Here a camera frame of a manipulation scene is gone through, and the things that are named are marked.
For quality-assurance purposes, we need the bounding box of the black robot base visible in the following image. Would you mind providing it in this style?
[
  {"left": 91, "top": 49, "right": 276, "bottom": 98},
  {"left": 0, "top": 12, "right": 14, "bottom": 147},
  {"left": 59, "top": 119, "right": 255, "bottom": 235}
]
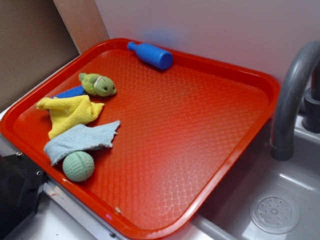
[{"left": 0, "top": 152, "right": 46, "bottom": 240}]

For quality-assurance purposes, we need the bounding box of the light blue cloth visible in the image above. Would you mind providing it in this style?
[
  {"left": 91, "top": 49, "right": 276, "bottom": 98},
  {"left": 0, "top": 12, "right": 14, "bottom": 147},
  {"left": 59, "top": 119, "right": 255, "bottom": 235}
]
[{"left": 44, "top": 120, "right": 121, "bottom": 166}]

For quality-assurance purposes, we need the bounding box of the yellow cloth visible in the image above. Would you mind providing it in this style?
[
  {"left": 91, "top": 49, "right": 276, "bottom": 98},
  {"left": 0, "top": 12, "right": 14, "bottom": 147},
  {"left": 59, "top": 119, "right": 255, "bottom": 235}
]
[{"left": 36, "top": 95, "right": 105, "bottom": 139}]

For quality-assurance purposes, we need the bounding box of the red plastic tray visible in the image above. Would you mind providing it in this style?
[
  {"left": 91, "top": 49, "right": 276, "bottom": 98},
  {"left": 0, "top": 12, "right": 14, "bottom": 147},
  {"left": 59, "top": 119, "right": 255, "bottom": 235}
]
[{"left": 0, "top": 38, "right": 280, "bottom": 240}]

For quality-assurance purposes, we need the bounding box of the blue plastic bottle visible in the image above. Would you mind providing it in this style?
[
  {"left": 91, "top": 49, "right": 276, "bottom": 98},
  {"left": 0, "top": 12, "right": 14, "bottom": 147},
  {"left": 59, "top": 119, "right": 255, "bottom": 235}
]
[{"left": 127, "top": 41, "right": 173, "bottom": 70}]

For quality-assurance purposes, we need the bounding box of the green plush toy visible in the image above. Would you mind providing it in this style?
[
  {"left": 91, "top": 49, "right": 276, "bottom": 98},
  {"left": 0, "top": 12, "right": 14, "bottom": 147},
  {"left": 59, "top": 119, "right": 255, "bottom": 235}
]
[{"left": 78, "top": 73, "right": 117, "bottom": 97}]

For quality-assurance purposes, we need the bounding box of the green textured ball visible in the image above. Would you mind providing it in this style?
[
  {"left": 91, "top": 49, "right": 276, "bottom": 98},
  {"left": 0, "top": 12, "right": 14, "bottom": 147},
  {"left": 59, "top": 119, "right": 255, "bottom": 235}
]
[{"left": 62, "top": 151, "right": 95, "bottom": 182}]

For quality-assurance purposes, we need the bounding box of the grey faucet spout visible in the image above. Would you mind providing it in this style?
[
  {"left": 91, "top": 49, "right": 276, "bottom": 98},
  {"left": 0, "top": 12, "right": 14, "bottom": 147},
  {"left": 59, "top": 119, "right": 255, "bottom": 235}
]
[{"left": 270, "top": 40, "right": 320, "bottom": 161}]

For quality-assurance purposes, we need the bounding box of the grey sink basin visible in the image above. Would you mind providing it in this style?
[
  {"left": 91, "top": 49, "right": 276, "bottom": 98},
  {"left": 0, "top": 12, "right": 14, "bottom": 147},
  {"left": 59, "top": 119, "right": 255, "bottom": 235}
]
[{"left": 191, "top": 117, "right": 320, "bottom": 240}]

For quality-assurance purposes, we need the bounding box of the wooden board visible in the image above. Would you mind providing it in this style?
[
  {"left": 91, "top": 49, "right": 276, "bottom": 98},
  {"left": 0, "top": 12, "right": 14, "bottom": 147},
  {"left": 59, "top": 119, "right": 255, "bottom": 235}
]
[{"left": 53, "top": 0, "right": 110, "bottom": 54}]

